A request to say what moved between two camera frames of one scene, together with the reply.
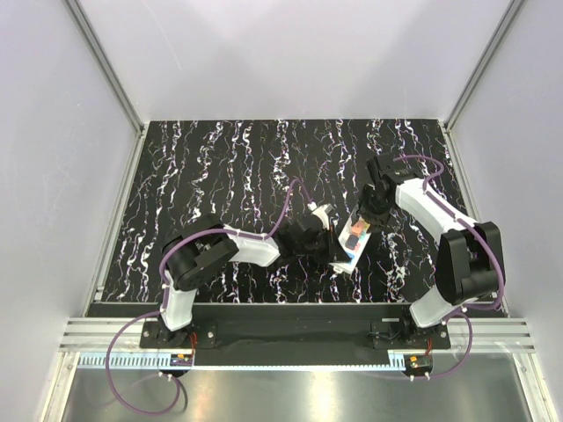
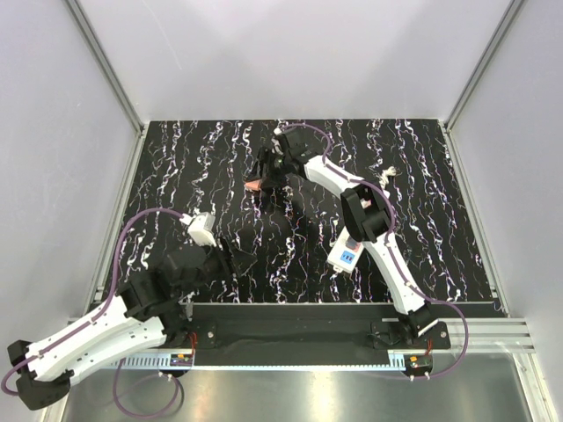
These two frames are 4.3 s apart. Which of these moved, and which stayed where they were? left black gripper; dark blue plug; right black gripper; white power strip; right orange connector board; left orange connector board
Moved: right black gripper; left black gripper
Stayed: white power strip; dark blue plug; left orange connector board; right orange connector board
